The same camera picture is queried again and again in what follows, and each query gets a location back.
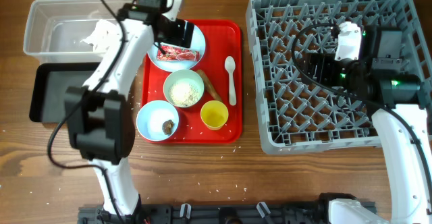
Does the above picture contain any red snack wrapper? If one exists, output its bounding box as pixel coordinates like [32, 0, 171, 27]
[156, 45, 200, 61]

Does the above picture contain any large light blue plate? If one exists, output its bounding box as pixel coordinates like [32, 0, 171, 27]
[147, 25, 206, 72]

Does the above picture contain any green bowl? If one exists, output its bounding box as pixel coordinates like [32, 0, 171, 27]
[163, 69, 205, 108]

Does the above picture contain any white rice pile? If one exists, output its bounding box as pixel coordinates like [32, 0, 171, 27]
[169, 82, 200, 107]

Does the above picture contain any white tissue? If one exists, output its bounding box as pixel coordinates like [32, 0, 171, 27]
[80, 20, 119, 53]

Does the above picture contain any white plastic spoon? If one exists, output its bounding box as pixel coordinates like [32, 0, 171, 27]
[225, 56, 237, 106]

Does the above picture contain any small light blue bowl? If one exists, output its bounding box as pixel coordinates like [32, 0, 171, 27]
[136, 100, 180, 142]

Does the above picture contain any brown food lump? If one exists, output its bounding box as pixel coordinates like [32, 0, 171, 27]
[162, 119, 175, 136]

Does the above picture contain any yellow plastic cup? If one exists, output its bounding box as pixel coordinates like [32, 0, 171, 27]
[200, 101, 229, 130]

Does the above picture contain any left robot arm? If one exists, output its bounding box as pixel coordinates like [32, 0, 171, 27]
[64, 0, 194, 223]

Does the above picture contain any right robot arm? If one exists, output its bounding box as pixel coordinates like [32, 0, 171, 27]
[296, 22, 431, 223]

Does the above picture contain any grey dishwasher rack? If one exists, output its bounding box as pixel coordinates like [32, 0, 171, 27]
[246, 0, 431, 154]

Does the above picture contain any black waste tray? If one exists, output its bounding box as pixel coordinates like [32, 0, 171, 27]
[29, 62, 99, 123]

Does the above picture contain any brown carrot-shaped food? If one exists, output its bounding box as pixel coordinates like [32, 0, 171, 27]
[196, 69, 222, 102]

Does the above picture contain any red serving tray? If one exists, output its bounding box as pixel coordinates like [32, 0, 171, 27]
[146, 20, 242, 144]

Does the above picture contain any clear plastic bin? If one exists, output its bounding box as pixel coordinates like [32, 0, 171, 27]
[23, 0, 117, 63]

